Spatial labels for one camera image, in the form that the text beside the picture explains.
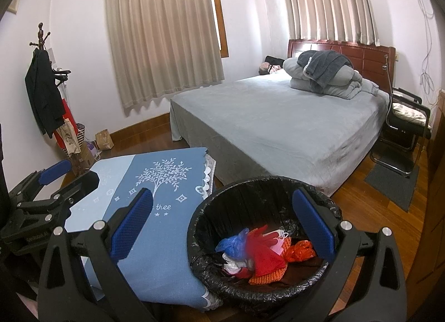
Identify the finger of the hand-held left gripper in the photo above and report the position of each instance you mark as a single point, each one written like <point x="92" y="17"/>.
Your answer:
<point x="85" y="183"/>
<point x="55" y="171"/>

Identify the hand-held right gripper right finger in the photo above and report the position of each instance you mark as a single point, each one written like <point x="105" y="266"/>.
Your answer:
<point x="313" y="224"/>

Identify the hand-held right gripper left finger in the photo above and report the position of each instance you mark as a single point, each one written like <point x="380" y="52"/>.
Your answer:
<point x="134" y="224"/>

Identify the red plastic bag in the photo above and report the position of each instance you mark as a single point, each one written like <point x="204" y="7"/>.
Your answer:
<point x="300" y="250"/>

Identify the pink packet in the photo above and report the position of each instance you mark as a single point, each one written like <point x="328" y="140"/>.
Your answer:
<point x="278" y="240"/>

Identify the black trash bin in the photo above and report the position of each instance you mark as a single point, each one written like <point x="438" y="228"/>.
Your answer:
<point x="271" y="204"/>

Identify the red glove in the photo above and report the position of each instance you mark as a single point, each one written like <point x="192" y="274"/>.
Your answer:
<point x="264" y="254"/>

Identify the orange knitted cloth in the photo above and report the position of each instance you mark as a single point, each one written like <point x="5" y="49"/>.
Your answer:
<point x="267" y="275"/>

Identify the blue plastic bag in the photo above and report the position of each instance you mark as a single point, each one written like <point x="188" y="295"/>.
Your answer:
<point x="231" y="244"/>

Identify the white plastic bag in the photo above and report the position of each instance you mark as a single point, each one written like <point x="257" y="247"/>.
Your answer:
<point x="234" y="264"/>

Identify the cream printed tote bag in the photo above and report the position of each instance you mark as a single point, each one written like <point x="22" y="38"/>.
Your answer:
<point x="69" y="139"/>

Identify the blue tree-print tablecloth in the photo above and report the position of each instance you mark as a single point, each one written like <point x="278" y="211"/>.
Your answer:
<point x="167" y="238"/>

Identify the striped bag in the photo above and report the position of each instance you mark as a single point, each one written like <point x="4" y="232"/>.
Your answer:
<point x="81" y="136"/>

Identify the brown paper bag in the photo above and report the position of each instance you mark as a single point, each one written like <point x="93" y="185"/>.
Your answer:
<point x="105" y="140"/>

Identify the red garment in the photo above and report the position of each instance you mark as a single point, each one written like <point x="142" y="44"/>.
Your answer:
<point x="66" y="113"/>

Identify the black jacket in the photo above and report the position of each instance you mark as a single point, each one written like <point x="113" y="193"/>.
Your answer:
<point x="43" y="92"/>

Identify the dark grey floor mat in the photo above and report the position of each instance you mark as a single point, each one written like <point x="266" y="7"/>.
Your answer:
<point x="393" y="186"/>

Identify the white lace cloth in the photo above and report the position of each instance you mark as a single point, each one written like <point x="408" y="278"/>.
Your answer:
<point x="208" y="176"/>

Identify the black hanger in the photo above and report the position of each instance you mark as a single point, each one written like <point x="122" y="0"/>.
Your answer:
<point x="62" y="74"/>

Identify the bed with grey sheet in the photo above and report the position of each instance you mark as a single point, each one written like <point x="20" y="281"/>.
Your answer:
<point x="271" y="127"/>

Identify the wooden desk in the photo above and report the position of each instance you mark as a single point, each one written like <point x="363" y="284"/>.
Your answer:
<point x="431" y="221"/>

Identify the black metal chair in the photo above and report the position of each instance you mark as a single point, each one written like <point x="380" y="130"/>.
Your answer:
<point x="399" y="134"/>

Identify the dark wooden coat rack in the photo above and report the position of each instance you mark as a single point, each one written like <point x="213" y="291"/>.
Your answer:
<point x="41" y="35"/>

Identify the folded light grey quilt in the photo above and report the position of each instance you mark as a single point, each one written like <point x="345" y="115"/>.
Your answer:
<point x="340" y="87"/>

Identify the patterned seat cushion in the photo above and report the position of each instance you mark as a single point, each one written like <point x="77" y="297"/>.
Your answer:
<point x="410" y="115"/>

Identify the dark grey garment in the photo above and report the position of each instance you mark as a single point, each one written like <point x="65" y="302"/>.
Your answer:
<point x="326" y="66"/>

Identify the pink bundle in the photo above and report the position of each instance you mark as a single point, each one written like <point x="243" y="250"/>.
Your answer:
<point x="271" y="68"/>

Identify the wide beige curtain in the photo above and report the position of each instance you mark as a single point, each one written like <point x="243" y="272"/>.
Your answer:
<point x="163" y="37"/>

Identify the dark pillow on bed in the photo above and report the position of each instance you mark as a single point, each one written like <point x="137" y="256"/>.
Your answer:
<point x="274" y="59"/>

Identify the reddish wooden headboard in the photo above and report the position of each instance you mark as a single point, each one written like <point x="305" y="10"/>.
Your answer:
<point x="368" y="56"/>

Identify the narrow beige curtain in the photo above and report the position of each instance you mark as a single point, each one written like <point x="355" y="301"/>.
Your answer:
<point x="330" y="2"/>

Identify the wooden window frame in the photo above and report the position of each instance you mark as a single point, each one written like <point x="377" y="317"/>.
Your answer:
<point x="219" y="16"/>

